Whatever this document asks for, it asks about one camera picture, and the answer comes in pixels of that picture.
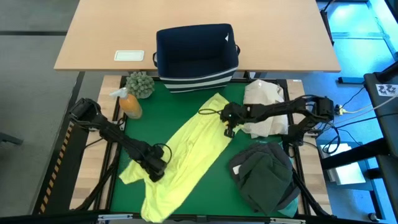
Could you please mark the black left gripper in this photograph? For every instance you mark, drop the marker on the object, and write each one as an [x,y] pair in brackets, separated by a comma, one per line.
[155,165]

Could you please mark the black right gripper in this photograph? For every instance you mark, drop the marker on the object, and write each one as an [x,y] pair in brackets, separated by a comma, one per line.
[234,112]

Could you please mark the dark grey shorts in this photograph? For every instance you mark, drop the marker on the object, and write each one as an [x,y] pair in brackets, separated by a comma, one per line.
[236,161]

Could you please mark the yellow garment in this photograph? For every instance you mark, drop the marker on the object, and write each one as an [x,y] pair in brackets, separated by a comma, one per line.
[192,149]

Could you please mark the navy white striped laundry basket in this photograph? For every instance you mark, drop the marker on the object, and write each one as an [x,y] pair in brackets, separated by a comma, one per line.
[196,84]

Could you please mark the dark green garment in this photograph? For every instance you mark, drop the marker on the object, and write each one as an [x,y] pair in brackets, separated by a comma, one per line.
[264,183]

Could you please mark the light blue shorts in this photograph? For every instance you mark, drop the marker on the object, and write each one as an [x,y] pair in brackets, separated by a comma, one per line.
[292,211]

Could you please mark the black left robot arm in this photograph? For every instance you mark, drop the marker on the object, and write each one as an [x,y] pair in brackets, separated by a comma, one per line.
[118,137]

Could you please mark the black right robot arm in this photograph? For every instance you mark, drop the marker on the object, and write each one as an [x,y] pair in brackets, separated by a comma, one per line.
[280,107]

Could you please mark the beige folded garment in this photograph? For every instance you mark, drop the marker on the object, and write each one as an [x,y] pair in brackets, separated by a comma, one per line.
[264,93]

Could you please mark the green table mat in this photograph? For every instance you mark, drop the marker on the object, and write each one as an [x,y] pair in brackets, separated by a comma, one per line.
[174,105]

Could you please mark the orange spray bottle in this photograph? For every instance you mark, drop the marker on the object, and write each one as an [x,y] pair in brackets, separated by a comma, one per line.
[130,105]

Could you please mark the wooden table side board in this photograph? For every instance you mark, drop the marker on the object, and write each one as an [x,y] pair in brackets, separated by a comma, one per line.
[107,87]
[297,88]

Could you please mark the potted green succulent plant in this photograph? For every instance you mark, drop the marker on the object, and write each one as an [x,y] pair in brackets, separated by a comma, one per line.
[140,84]

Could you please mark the black panel with hazard stripes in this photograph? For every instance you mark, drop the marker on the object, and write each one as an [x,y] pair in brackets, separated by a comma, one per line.
[62,174]

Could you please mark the white basket label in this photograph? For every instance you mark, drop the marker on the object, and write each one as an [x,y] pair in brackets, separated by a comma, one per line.
[227,37]

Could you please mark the yellow black power connector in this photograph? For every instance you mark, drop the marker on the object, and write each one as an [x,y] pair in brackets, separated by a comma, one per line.
[339,109]

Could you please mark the light wooden desk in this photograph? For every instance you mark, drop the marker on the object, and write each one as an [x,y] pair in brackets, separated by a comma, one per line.
[217,12]

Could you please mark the white floor box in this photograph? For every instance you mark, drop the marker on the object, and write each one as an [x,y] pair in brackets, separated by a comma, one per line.
[345,174]

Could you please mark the black side table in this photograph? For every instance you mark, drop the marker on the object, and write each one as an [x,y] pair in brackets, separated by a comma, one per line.
[388,124]

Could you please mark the white paper with black marks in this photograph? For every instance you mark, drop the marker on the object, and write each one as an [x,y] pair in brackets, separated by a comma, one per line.
[387,89]

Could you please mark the black table frame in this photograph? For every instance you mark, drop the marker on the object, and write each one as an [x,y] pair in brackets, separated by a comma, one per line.
[130,215]

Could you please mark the silver metal bracket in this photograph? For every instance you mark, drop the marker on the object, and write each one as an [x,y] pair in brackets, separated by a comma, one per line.
[287,221]
[115,216]

